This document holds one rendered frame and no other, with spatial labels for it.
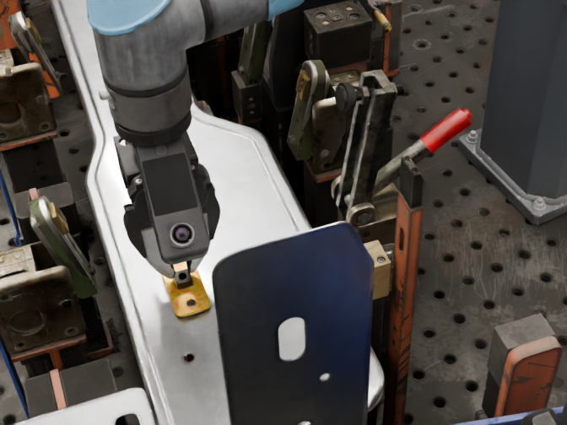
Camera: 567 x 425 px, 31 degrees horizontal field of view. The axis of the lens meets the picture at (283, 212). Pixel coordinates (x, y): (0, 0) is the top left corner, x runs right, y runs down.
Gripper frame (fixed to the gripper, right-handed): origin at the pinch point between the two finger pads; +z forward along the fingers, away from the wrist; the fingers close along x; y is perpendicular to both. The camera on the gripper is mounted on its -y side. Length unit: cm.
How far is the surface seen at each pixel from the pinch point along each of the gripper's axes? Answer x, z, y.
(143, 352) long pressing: 6.0, 3.1, -6.4
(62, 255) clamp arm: 11.2, -2.9, 3.8
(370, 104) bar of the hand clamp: -20.0, -17.3, -1.7
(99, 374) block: 10.9, 4.8, -6.2
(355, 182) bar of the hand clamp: -18.6, -7.7, -1.8
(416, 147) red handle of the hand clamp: -25.9, -8.8, -0.3
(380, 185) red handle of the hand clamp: -21.7, -5.6, -1.0
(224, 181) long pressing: -8.6, 2.4, 13.8
